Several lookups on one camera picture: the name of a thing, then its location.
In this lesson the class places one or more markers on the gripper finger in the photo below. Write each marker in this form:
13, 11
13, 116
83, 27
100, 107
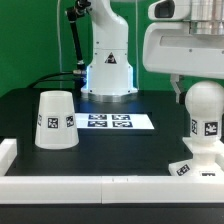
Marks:
178, 87

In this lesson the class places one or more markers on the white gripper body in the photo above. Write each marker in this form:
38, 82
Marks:
170, 48

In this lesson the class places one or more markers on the white lamp bulb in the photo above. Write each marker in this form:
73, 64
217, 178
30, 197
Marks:
205, 104

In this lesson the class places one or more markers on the white lamp base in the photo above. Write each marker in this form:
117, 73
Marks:
203, 163

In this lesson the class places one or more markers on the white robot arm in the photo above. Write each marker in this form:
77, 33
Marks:
109, 75

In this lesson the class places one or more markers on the white lamp shade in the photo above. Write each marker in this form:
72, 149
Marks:
56, 125

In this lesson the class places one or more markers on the white marker sheet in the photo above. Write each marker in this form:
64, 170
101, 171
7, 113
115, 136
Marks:
113, 121

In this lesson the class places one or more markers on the white camera module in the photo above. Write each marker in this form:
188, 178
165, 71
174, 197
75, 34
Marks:
164, 10

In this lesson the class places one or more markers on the white front border wall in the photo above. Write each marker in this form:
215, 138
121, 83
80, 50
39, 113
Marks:
108, 190

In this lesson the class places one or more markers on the white border wall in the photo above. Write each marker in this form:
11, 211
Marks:
8, 152
108, 190

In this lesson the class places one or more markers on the white left border wall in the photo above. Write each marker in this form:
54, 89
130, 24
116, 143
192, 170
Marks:
8, 152

